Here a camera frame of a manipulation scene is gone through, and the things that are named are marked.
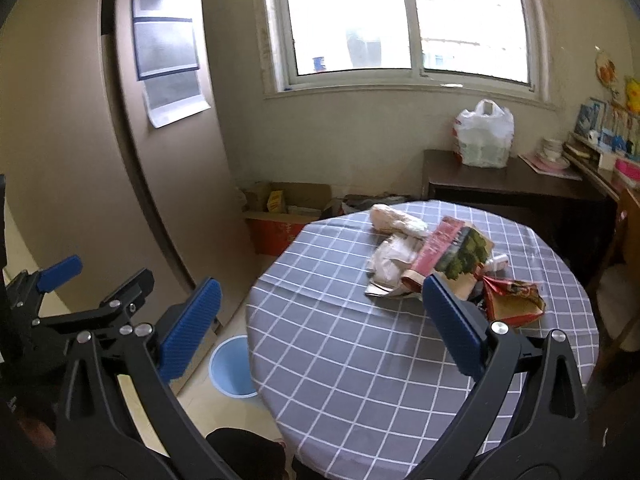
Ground yellow duck toy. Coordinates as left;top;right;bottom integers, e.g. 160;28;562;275
625;77;640;115

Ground round wall decoration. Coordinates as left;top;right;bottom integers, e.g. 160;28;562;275
594;49;617;90

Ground grey checked tablecloth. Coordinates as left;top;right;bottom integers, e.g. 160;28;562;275
247;200;599;479

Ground red green snack bag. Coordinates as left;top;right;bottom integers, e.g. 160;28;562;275
400;216;494;300

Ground pink white plastic bag bundle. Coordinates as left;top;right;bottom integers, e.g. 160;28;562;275
369;204;430;238

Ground white plastic shopping bag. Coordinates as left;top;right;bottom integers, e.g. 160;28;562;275
454;99;514;169

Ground stacked bowls on plate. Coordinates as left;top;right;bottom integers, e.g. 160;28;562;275
536;138;570;171

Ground wall calendar posters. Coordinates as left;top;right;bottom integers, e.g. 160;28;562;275
131;0;209;129

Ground beige sliding door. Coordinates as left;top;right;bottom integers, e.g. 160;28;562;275
1;0;256;324

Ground yellow small box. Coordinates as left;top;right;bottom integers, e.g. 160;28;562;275
267;190;288;214

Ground light blue trash bin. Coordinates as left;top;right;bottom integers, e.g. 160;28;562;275
208;334;257;400

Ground wooden bookshelf with items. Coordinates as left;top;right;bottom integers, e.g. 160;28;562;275
563;98;639;200

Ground window with white frame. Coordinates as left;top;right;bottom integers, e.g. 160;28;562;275
264;0;551;107

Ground wooden chair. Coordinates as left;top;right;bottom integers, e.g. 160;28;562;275
588;188;639;390

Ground red cardboard box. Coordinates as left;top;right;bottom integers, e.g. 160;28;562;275
242;182;333;257

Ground dark wooden side table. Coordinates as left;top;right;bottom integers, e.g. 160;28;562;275
422;150;616;283

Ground red orange snack packet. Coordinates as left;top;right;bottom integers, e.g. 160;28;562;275
476;268;546;328

